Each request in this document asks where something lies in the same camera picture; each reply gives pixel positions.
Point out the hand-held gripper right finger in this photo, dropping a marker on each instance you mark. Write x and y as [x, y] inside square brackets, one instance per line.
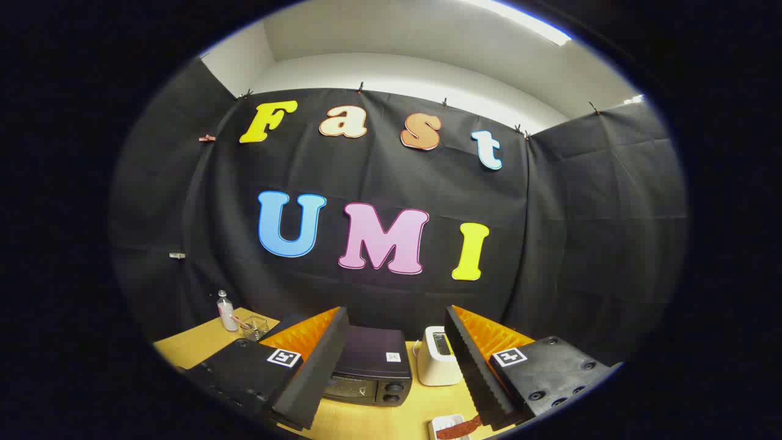
[473, 373]

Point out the white toaster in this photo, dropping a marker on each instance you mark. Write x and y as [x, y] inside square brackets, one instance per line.
[434, 366]

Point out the black toaster oven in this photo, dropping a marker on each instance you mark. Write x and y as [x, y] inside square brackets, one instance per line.
[372, 360]

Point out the brown bacon strip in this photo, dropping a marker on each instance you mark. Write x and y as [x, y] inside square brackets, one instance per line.
[458, 429]

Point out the white ribbed dish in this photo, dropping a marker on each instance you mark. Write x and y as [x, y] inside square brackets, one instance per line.
[438, 423]

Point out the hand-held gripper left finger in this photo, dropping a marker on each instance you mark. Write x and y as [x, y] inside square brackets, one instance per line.
[317, 373]

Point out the pink striped straw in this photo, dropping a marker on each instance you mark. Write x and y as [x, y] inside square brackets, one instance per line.
[239, 321]

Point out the clear plastic bottle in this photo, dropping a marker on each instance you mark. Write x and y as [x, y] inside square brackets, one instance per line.
[227, 315]

